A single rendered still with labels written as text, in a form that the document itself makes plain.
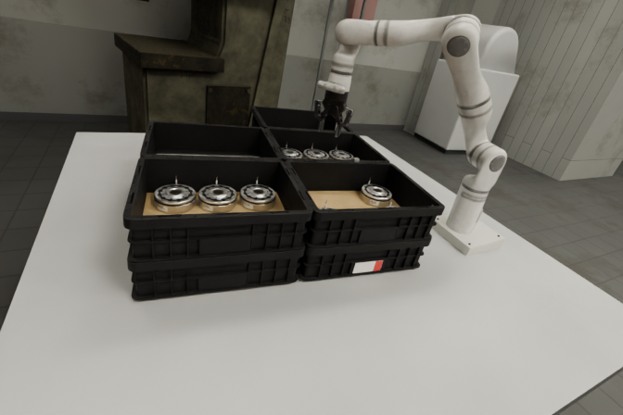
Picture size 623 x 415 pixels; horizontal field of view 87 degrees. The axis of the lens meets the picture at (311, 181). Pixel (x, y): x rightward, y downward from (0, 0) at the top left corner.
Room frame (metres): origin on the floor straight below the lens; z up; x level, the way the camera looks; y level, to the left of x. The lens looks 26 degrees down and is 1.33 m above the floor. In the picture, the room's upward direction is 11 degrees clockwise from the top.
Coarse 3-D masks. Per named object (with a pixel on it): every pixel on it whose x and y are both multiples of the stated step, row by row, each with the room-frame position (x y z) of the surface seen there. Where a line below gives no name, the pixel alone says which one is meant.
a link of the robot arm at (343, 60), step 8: (344, 48) 1.11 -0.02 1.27; (352, 48) 1.10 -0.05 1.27; (336, 56) 1.07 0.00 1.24; (344, 56) 1.06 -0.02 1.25; (352, 56) 1.08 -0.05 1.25; (336, 64) 1.07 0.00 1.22; (344, 64) 1.06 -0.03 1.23; (352, 64) 1.07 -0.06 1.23; (336, 72) 1.06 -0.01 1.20; (344, 72) 1.06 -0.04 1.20
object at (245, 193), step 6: (246, 186) 0.84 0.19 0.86; (252, 186) 0.85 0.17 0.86; (258, 186) 0.85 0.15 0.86; (264, 186) 0.86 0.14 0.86; (240, 192) 0.80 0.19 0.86; (246, 192) 0.81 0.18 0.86; (270, 192) 0.84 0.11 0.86; (246, 198) 0.78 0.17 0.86; (252, 198) 0.78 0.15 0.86; (258, 198) 0.79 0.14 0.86; (264, 198) 0.80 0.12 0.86; (270, 198) 0.80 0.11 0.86
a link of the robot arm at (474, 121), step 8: (488, 104) 0.98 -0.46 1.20; (464, 112) 1.00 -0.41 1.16; (472, 112) 0.98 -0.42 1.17; (480, 112) 0.98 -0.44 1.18; (488, 112) 0.99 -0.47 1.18; (464, 120) 1.01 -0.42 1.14; (472, 120) 0.99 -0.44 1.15; (480, 120) 0.99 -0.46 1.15; (488, 120) 1.01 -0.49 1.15; (464, 128) 1.03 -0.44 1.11; (472, 128) 1.01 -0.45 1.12; (480, 128) 1.02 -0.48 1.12; (464, 136) 1.06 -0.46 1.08; (472, 136) 1.05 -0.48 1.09; (480, 136) 1.07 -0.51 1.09; (472, 144) 1.07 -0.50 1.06; (480, 144) 1.07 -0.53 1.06; (472, 152) 1.07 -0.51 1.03
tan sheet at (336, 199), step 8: (312, 192) 0.95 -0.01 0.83; (320, 192) 0.96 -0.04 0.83; (328, 192) 0.97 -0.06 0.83; (336, 192) 0.98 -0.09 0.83; (344, 192) 0.99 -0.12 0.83; (352, 192) 1.00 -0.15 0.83; (360, 192) 1.01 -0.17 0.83; (320, 200) 0.90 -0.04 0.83; (328, 200) 0.91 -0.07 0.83; (336, 200) 0.92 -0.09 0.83; (344, 200) 0.93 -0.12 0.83; (352, 200) 0.94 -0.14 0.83; (360, 200) 0.95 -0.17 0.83; (392, 200) 1.00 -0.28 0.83; (336, 208) 0.87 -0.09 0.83
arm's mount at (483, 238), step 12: (444, 216) 1.13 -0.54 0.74; (432, 228) 1.09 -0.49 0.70; (444, 228) 1.05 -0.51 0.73; (480, 228) 1.08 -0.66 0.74; (456, 240) 0.99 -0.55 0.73; (468, 240) 0.99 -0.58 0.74; (480, 240) 1.00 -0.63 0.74; (492, 240) 1.01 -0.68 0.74; (468, 252) 0.95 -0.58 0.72; (480, 252) 0.98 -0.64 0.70
